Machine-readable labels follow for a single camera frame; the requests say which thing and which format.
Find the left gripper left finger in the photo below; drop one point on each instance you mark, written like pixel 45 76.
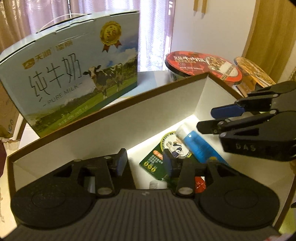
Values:
pixel 100 176

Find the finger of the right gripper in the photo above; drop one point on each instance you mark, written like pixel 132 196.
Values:
pixel 279 97
pixel 228 124

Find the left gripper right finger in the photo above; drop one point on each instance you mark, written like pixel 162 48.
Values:
pixel 185 170

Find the red snack packet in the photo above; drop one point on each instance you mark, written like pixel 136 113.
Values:
pixel 200 184

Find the blue cream tube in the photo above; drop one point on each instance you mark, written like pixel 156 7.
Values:
pixel 201 150

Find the orange lid instant noodle bowl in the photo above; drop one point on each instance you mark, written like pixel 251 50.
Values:
pixel 253 77

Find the brown cardboard storage box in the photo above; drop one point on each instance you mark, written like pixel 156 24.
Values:
pixel 190 160

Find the red lid instant noodle bowl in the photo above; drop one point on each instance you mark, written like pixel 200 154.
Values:
pixel 183 64

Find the blue milk carton box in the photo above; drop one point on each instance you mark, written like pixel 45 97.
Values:
pixel 72 69

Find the cardboard boxes stack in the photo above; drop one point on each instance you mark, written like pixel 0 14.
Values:
pixel 10 116

